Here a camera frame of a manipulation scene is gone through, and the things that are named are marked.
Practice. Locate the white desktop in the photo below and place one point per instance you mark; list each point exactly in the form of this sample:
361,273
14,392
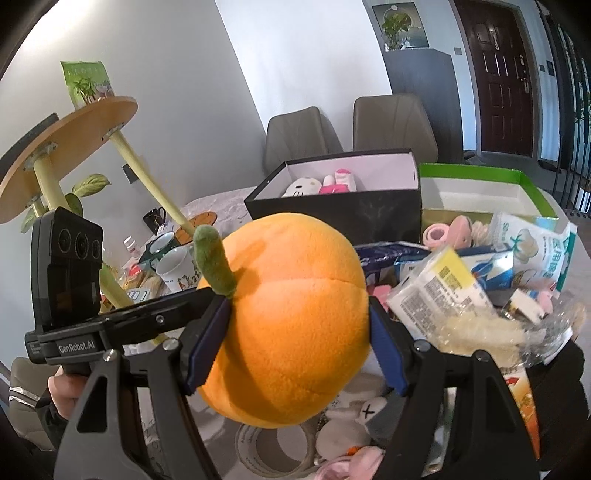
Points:
221,201

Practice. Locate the person's left forearm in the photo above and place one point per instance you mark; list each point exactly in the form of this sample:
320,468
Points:
48,420

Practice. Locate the blue plastic packet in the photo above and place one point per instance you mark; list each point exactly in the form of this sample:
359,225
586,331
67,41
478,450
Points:
383,258

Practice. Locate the dark flat box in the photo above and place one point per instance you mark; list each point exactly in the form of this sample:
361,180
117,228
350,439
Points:
32,138

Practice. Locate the wooden coaster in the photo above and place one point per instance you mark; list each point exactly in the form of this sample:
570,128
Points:
203,219

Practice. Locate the black mug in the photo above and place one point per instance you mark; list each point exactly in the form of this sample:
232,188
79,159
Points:
154,221

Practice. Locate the white packet yellow label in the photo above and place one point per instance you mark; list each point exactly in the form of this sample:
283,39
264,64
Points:
429,295

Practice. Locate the white printed mug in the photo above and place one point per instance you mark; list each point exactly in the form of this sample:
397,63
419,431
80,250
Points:
178,272

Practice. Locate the small white box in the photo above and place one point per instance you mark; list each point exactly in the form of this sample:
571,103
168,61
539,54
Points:
526,304

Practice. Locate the white green packet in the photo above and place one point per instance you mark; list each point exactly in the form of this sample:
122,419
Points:
535,249

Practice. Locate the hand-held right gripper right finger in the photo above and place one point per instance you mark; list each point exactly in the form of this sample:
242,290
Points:
388,355

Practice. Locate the clear tape roll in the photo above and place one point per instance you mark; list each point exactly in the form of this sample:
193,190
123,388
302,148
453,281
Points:
249,447

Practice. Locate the orange plush fruit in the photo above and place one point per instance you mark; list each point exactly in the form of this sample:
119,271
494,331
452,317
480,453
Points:
286,323

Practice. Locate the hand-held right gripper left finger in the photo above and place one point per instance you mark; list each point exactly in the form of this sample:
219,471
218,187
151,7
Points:
207,337

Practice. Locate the green printed card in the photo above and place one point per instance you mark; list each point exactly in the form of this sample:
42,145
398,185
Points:
87,83

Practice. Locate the white cat plush pink dress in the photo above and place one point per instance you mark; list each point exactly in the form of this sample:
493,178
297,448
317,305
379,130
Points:
302,187

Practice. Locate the person's left hand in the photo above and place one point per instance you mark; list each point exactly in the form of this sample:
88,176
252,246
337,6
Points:
67,392

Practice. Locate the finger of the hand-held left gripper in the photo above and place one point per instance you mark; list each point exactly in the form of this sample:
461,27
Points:
157,318

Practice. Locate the pile of snack packets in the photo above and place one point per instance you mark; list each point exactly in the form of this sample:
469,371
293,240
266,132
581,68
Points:
138,281

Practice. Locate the small pink plush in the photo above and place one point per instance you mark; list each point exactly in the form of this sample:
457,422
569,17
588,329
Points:
364,461

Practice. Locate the grey striped fabric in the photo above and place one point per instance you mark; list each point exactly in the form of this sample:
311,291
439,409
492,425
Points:
25,374

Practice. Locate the green leafy plant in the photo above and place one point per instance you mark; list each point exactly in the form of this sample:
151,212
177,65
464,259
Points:
90,184

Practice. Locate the black cardboard box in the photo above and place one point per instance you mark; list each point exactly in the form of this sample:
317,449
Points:
346,210

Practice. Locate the small white bottle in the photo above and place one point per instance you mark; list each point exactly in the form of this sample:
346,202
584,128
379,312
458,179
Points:
131,247

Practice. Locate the white pink scrunchie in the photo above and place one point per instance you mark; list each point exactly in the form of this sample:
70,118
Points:
480,232

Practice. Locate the grey dining chair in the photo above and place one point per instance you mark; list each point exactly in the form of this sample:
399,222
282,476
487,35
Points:
392,124
300,138

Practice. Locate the small potted plant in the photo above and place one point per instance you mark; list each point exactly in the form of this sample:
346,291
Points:
395,27

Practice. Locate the black pole room divider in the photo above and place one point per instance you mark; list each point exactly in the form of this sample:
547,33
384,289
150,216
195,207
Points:
564,138

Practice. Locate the green mug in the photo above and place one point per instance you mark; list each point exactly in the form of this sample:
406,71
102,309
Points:
161,244

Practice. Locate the pink round puff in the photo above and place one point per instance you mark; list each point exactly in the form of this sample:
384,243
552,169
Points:
461,230

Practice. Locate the green cardboard box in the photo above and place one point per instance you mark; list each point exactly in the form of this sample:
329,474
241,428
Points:
475,196

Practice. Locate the brown door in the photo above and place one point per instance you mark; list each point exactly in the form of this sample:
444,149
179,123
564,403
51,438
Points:
498,78

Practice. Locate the white grey plush toy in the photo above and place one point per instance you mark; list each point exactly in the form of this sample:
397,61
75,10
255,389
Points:
369,415

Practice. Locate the clear bag yellow contents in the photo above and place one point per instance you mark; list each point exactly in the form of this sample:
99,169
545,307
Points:
475,332

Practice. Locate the dark cabinet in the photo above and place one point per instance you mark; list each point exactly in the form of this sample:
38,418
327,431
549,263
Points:
425,83

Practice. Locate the round wooden stand yellow legs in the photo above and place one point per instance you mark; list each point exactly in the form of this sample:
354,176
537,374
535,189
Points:
69,138

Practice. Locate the framed picture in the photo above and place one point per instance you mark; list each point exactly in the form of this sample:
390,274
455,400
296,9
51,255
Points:
415,23

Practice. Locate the black bag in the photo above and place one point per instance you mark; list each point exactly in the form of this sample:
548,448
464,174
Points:
558,397

